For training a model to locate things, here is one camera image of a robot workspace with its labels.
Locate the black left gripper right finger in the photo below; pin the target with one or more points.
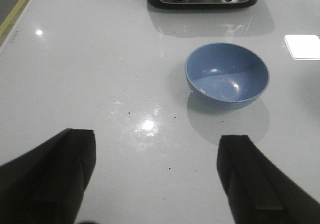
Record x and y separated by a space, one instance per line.
257 191

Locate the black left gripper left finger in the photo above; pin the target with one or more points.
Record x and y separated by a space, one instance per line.
47 184

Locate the blue bowl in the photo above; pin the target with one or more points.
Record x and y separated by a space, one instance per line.
225 75

